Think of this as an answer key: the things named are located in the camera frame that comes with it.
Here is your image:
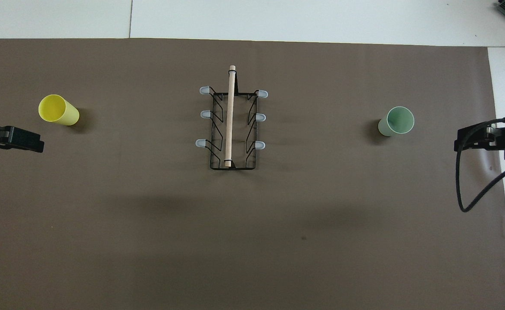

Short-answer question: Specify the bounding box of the yellow plastic cup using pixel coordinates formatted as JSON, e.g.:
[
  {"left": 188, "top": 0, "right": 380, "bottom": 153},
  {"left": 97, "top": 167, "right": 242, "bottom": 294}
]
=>
[{"left": 38, "top": 94, "right": 80, "bottom": 126}]

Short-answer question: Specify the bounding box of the pale green plastic cup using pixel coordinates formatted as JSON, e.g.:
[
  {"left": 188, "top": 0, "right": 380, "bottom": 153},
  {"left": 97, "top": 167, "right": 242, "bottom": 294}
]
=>
[{"left": 378, "top": 106, "right": 415, "bottom": 137}]

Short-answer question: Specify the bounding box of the brown table mat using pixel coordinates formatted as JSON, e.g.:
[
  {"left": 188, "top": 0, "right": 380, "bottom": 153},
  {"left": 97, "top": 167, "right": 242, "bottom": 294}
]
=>
[{"left": 0, "top": 38, "right": 505, "bottom": 310}]

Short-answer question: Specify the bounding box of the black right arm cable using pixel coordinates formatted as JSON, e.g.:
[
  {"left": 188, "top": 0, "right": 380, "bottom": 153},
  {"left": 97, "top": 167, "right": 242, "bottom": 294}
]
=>
[{"left": 455, "top": 117, "right": 505, "bottom": 213}]

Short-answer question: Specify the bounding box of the black wire cup rack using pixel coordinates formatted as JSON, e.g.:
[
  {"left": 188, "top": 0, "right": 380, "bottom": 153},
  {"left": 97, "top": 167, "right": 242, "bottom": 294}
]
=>
[{"left": 196, "top": 65, "right": 269, "bottom": 171}]

